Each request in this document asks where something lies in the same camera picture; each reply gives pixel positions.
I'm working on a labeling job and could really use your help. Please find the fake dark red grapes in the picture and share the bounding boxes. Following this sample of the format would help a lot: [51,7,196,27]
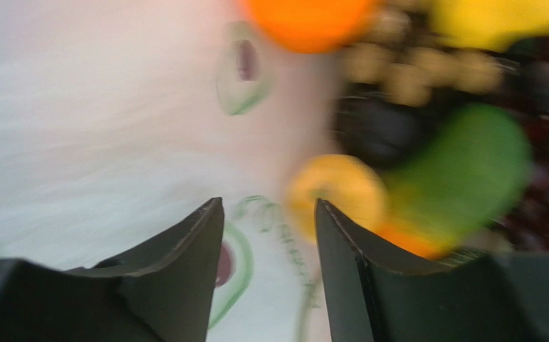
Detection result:
[332,36,549,251]

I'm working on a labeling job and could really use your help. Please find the fake green orange mango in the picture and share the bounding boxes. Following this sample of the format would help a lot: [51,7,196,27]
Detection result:
[375,103,532,260]

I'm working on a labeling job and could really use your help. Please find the translucent pale green plastic bag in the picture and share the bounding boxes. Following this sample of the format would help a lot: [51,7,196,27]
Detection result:
[0,1,339,341]

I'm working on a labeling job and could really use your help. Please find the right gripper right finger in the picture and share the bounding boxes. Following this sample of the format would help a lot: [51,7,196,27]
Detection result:
[315,199,549,341]

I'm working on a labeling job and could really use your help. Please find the fake orange fruit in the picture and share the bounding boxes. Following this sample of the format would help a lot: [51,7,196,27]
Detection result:
[238,0,382,53]

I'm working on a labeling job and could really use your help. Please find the fake yellow lemon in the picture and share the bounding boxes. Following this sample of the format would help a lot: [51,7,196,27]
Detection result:
[429,1,549,52]

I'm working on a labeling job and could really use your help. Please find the fake brown longan bunch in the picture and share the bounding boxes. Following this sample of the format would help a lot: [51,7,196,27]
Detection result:
[341,1,504,108]

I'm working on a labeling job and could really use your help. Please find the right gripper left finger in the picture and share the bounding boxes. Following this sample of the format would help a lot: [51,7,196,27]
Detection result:
[0,197,224,341]

